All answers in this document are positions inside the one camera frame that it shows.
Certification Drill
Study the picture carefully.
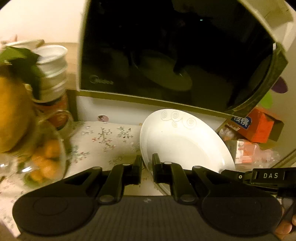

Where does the red labelled glass mug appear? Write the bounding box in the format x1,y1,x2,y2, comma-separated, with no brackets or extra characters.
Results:
34,93,73,139

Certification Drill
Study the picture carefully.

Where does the large yellow pomelo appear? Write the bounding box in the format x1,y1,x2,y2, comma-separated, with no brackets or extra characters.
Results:
1,47,44,153

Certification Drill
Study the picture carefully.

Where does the red walnut drink carton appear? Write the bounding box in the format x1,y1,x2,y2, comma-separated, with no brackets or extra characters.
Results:
226,108,284,143

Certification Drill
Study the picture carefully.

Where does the right hand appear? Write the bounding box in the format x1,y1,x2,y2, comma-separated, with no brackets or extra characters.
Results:
274,214,295,240

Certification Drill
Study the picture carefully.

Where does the plastic bag with boxes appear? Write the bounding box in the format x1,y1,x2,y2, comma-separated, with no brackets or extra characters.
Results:
218,126,280,169

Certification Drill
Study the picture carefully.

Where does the white plate with swirls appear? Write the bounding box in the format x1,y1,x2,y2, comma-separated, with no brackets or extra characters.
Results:
139,109,235,179

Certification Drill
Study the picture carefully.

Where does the glass jar with oranges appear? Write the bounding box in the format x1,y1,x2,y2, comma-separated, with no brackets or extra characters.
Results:
1,114,67,189

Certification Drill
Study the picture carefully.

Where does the floral tablecloth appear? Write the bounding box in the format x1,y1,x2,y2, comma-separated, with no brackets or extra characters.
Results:
0,120,167,238

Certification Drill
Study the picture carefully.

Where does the black microwave oven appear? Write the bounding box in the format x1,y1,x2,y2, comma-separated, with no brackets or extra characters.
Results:
79,1,288,117

